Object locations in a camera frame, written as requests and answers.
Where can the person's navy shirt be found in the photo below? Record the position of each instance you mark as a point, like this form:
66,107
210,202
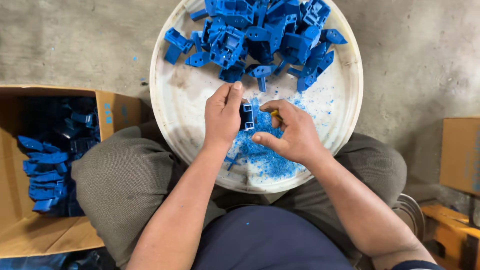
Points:
270,240

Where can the person's grey trousers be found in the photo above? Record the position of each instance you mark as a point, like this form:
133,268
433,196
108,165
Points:
127,180

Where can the yellow wooden stool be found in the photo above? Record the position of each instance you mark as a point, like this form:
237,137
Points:
453,232

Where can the blue plastic bracket part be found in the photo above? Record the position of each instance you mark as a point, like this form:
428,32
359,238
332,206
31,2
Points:
247,117

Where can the round white plastic tray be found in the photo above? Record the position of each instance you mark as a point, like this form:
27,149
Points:
180,97

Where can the person's left hand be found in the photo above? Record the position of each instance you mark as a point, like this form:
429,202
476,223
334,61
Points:
221,120

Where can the plain cardboard carton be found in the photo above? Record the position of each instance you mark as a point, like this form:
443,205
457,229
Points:
461,153

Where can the person's right hand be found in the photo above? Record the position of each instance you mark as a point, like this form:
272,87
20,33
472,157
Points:
296,135

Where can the small blue plastic cross sprue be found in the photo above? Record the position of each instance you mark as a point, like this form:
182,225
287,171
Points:
232,160

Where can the cardboard box of blue parts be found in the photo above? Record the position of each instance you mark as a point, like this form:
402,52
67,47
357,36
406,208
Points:
45,157

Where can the heap of blue plastic shavings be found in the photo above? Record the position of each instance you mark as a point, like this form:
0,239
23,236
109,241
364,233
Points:
264,150

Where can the pile of blue plastic brackets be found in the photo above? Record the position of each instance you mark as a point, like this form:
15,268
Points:
262,37

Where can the round metal stool seat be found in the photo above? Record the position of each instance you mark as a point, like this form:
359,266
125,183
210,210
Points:
410,213

